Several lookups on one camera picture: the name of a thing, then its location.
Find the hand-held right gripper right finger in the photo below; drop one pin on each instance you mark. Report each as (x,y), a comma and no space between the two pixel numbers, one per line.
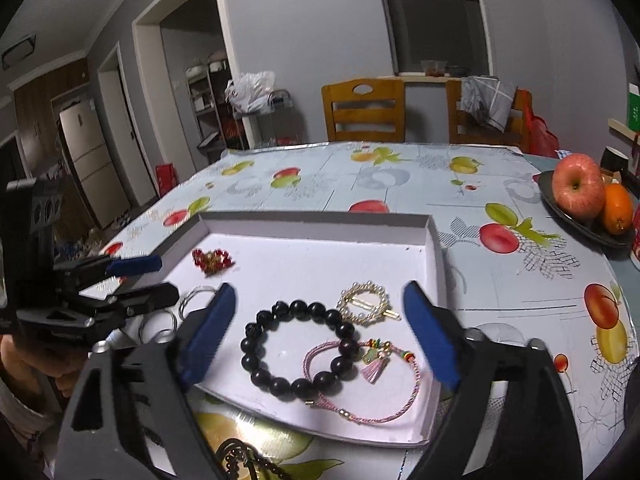
(430,335)

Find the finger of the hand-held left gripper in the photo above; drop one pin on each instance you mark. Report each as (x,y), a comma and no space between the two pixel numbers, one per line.
(150,296)
(135,264)

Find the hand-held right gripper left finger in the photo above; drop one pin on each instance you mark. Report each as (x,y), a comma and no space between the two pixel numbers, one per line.
(210,335)

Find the silver bangle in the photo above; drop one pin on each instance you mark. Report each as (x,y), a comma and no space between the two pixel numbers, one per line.
(197,297)
(155,327)

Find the pearl hair clip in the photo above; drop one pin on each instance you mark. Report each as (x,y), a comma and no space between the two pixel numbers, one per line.
(367,290)

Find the grey shallow cardboard box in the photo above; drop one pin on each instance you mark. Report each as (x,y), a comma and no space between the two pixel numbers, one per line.
(310,260)

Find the person's left forearm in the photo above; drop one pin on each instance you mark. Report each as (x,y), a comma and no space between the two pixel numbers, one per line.
(20,425)

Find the person's left hand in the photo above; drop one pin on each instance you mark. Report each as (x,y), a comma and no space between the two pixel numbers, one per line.
(30,365)

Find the red box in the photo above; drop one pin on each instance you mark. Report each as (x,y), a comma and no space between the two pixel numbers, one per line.
(167,180)

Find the silver refrigerator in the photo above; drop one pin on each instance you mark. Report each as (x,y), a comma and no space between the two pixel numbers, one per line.
(95,165)

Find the white door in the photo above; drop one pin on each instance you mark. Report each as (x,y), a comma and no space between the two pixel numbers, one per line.
(125,130)

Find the fruit print tablecloth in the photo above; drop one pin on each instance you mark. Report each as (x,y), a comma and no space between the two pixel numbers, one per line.
(400,180)

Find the metal storage shelf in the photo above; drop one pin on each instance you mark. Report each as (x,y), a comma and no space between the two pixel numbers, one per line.
(207,105)

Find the dark plate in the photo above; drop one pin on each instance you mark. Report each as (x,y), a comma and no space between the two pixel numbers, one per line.
(565,222)

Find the wooden chair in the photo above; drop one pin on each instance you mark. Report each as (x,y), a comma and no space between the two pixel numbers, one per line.
(362,115)
(470,132)

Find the white plastic bag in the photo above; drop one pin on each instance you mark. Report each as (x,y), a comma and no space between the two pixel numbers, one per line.
(250,90)

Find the red apple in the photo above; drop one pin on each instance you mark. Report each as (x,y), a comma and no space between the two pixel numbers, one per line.
(577,187)

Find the orange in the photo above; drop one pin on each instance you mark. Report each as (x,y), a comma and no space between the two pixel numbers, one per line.
(617,210)

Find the red bag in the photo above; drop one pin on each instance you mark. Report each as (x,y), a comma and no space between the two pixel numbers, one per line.
(540,135)

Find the white jar red label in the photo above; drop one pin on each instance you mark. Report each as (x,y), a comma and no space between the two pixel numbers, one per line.
(636,232)

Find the grey checked cloth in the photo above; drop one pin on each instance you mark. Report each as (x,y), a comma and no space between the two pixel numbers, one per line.
(487,102)

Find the black mug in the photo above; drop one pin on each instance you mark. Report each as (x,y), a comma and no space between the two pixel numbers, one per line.
(614,160)

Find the glass bowl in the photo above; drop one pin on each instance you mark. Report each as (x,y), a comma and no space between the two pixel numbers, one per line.
(432,67)

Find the green box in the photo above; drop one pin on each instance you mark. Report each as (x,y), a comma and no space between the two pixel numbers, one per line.
(634,107)

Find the white frame window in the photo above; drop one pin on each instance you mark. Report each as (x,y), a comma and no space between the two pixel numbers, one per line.
(435,20)

